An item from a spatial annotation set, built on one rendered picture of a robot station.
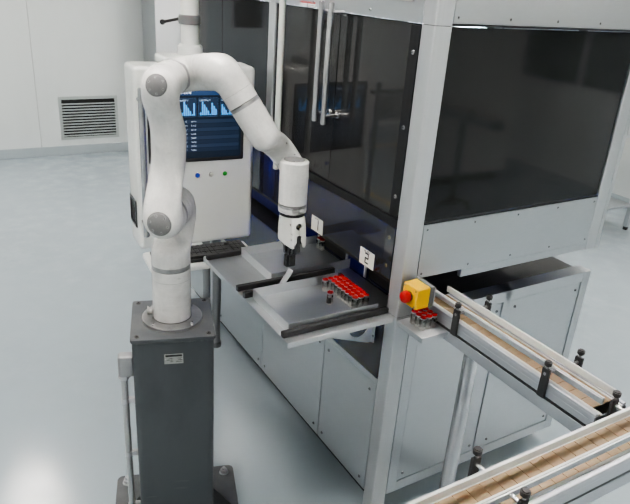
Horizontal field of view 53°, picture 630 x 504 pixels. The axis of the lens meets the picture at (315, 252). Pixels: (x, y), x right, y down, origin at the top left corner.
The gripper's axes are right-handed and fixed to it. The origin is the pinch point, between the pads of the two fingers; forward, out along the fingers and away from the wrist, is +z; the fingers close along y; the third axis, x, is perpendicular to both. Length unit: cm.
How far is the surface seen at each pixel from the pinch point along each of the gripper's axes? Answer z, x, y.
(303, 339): 22.4, -0.3, -10.7
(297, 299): 22.2, -11.0, 12.5
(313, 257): 22, -34, 41
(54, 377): 110, 56, 132
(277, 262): 22, -19, 42
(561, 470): 14, -18, -92
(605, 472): 18, -31, -95
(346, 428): 83, -35, 9
